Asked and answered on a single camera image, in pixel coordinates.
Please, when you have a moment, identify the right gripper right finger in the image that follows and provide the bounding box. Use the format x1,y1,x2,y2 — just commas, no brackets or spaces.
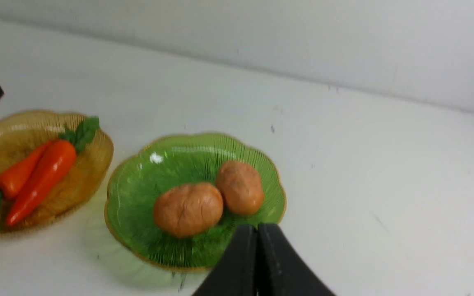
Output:
256,224,335,296

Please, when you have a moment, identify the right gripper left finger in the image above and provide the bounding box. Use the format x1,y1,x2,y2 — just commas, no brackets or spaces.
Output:
193,224,258,296

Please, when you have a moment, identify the wrinkled tan toy potato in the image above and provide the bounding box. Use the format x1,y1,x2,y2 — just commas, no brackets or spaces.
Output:
153,183,224,238

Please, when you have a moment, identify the smooth tan toy potato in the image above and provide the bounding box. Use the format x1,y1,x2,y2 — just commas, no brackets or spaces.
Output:
216,161,265,217

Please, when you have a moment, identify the orange toy carrot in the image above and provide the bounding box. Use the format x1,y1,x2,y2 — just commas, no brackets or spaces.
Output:
0,141,53,207
5,116,100,227

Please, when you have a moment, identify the amber ribbed plastic plate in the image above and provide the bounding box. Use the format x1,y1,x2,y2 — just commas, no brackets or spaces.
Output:
0,110,114,237

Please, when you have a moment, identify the green ribbed plastic plate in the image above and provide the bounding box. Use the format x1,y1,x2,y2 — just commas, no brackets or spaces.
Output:
104,132,287,273

